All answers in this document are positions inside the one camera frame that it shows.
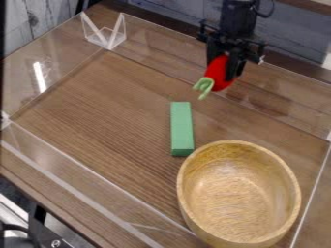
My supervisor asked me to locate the wooden oval bowl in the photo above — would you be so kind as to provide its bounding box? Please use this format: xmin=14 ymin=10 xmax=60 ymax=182
xmin=176 ymin=140 xmax=301 ymax=248

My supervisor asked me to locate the black metal frame base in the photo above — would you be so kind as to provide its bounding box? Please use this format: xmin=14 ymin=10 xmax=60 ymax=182
xmin=0 ymin=202 xmax=74 ymax=248

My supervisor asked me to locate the clear acrylic tray wall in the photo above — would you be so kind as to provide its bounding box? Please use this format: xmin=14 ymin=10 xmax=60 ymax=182
xmin=1 ymin=109 xmax=205 ymax=248

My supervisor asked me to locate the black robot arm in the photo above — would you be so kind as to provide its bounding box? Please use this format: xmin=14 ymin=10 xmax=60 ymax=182
xmin=196 ymin=0 xmax=275 ymax=82

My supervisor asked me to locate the clear acrylic corner bracket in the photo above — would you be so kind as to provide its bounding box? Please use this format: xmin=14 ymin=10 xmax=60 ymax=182
xmin=80 ymin=13 xmax=126 ymax=50

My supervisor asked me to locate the red plush strawberry toy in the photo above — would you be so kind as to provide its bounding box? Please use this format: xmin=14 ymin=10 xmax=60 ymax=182
xmin=192 ymin=55 xmax=233 ymax=100

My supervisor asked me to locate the green rectangular block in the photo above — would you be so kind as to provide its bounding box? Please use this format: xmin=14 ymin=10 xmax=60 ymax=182
xmin=171 ymin=102 xmax=193 ymax=157

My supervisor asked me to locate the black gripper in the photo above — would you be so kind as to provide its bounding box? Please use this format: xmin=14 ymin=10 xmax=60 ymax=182
xmin=196 ymin=19 xmax=267 ymax=81

